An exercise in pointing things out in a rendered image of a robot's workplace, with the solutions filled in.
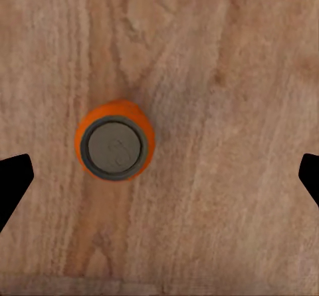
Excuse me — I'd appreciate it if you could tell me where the can of soda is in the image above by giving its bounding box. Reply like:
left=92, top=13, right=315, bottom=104
left=75, top=98, right=155, bottom=182

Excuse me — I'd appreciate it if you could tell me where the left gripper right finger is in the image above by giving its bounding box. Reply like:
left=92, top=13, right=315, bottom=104
left=298, top=153, right=319, bottom=206

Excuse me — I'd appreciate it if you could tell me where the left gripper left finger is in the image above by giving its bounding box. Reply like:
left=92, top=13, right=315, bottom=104
left=0, top=154, right=34, bottom=231

